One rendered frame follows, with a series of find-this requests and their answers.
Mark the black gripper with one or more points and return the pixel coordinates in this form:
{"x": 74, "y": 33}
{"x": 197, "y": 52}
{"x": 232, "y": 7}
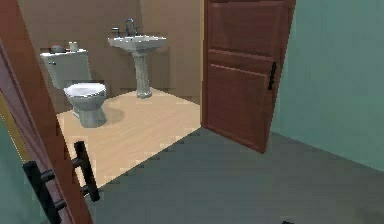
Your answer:
{"x": 287, "y": 222}

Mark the grey sink faucet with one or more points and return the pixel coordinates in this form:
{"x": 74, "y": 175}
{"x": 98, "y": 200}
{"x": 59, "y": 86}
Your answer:
{"x": 128, "y": 28}

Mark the white toilet paper roll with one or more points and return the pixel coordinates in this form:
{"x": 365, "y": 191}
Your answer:
{"x": 73, "y": 46}

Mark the dark red round object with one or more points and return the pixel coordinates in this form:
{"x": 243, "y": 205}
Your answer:
{"x": 57, "y": 48}

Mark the white pedestal sink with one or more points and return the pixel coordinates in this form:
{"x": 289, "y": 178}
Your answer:
{"x": 140, "y": 46}

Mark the brown panelled room door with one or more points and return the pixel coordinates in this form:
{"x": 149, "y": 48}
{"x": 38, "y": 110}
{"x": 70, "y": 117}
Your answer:
{"x": 241, "y": 73}

